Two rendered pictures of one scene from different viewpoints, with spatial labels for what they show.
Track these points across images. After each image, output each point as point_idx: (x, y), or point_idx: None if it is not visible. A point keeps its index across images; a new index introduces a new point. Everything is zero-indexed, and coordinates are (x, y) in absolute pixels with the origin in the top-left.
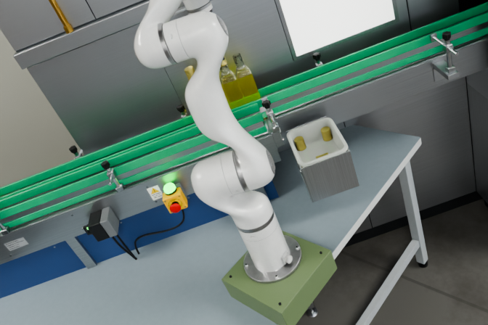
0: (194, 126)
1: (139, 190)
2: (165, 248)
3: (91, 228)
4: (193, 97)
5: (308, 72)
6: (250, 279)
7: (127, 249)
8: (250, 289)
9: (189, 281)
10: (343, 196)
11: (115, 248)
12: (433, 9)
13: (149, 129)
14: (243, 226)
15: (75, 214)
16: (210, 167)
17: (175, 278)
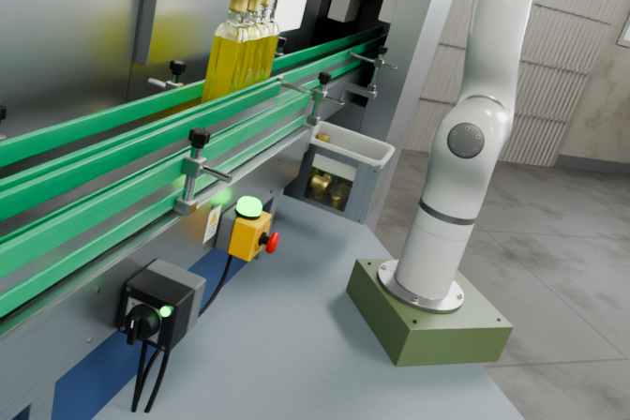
0: (234, 99)
1: (202, 215)
2: (186, 366)
3: (181, 306)
4: None
5: (278, 61)
6: (437, 314)
7: (139, 388)
8: (454, 322)
9: (313, 382)
10: (337, 229)
11: (86, 406)
12: (305, 31)
13: (71, 110)
14: (473, 213)
15: (101, 287)
16: (495, 111)
17: (283, 392)
